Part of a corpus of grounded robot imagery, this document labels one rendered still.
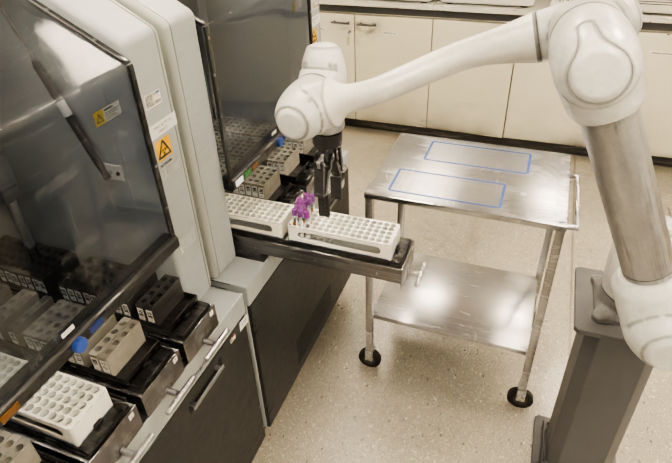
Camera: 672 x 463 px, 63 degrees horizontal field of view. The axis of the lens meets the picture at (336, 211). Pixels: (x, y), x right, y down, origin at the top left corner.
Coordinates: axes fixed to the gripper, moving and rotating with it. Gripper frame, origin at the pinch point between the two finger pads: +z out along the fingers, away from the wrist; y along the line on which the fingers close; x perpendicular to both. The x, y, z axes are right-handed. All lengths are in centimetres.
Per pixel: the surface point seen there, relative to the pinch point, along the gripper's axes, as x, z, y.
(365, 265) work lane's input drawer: -12.0, 14.8, -6.6
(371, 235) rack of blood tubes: -12.1, 8.3, -1.6
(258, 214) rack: 21.2, 7.7, -2.6
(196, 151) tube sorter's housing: 27.1, -18.6, -17.1
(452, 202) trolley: -28.6, 12.2, 27.0
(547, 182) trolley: -55, 12, 48
